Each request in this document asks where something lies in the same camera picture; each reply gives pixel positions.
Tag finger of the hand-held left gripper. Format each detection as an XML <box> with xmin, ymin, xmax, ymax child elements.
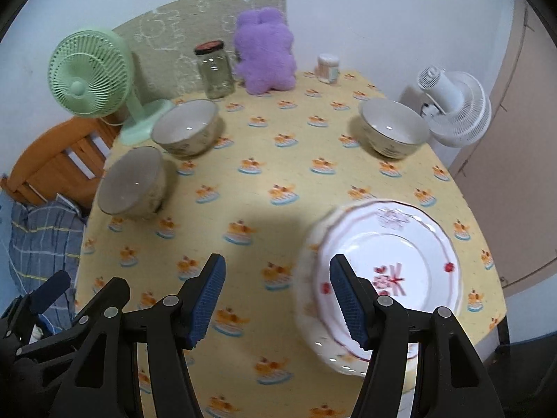
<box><xmin>0</xmin><ymin>270</ymin><xmax>71</xmax><ymax>346</ymax></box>
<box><xmin>70</xmin><ymin>276</ymin><xmax>131</xmax><ymax>336</ymax></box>

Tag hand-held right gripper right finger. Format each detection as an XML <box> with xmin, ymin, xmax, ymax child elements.
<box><xmin>328</xmin><ymin>254</ymin><xmax>505</xmax><ymax>418</ymax></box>

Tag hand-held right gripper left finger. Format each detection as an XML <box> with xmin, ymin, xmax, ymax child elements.
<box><xmin>48</xmin><ymin>253</ymin><xmax>227</xmax><ymax>418</ymax></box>

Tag large yellow floral plate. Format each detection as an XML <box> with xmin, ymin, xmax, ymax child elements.
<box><xmin>293</xmin><ymin>200</ymin><xmax>463</xmax><ymax>377</ymax></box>

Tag white plate with red trim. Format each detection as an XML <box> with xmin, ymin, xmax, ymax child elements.
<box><xmin>311</xmin><ymin>201</ymin><xmax>462</xmax><ymax>364</ymax></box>

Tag floral ceramic bowl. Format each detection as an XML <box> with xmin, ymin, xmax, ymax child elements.
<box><xmin>96</xmin><ymin>146</ymin><xmax>167</xmax><ymax>220</ymax></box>
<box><xmin>151</xmin><ymin>99</ymin><xmax>220</xmax><ymax>160</ymax></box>
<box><xmin>358</xmin><ymin>98</ymin><xmax>430</xmax><ymax>160</ymax></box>

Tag blue plaid blanket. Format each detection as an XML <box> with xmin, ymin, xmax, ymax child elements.
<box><xmin>0</xmin><ymin>192</ymin><xmax>88</xmax><ymax>336</ymax></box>

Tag yellow printed tablecloth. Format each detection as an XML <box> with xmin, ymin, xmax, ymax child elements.
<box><xmin>74</xmin><ymin>70</ymin><xmax>508</xmax><ymax>418</ymax></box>

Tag black table leg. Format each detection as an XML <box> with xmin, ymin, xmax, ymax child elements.
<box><xmin>494</xmin><ymin>311</ymin><xmax>512</xmax><ymax>349</ymax></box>

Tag green desk fan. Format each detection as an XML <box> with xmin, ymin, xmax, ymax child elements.
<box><xmin>48</xmin><ymin>30</ymin><xmax>175</xmax><ymax>146</ymax></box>

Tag glass jar with dark lid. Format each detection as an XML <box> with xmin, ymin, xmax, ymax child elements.
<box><xmin>194</xmin><ymin>40</ymin><xmax>236</xmax><ymax>100</ymax></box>

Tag white fan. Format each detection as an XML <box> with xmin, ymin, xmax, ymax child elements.
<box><xmin>417</xmin><ymin>64</ymin><xmax>492</xmax><ymax>148</ymax></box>

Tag beige door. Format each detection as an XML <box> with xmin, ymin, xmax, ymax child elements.
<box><xmin>448</xmin><ymin>0</ymin><xmax>557</xmax><ymax>297</ymax></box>

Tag cotton swab container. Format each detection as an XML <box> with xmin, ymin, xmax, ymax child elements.
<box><xmin>317</xmin><ymin>53</ymin><xmax>340</xmax><ymax>84</ymax></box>

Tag purple plush toy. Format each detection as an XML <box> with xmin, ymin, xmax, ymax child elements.
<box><xmin>234</xmin><ymin>7</ymin><xmax>297</xmax><ymax>95</ymax></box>

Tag grey-green patterned mat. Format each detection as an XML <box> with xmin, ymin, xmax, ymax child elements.
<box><xmin>111</xmin><ymin>0</ymin><xmax>288</xmax><ymax>99</ymax></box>

